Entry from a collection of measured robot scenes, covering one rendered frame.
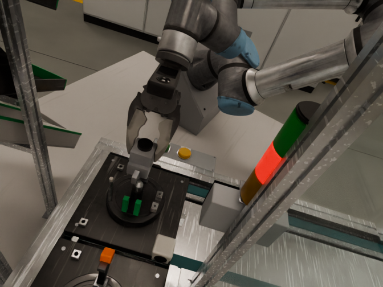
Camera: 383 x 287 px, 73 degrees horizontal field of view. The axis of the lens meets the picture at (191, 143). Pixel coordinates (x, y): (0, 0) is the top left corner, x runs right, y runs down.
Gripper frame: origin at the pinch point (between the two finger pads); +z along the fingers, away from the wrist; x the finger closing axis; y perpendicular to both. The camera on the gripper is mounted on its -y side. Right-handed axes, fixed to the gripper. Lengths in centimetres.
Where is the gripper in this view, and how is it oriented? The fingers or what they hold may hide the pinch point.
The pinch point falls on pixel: (143, 152)
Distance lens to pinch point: 52.9
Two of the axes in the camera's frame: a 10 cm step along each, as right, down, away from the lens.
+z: -3.0, 9.5, 0.5
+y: -0.3, -0.6, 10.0
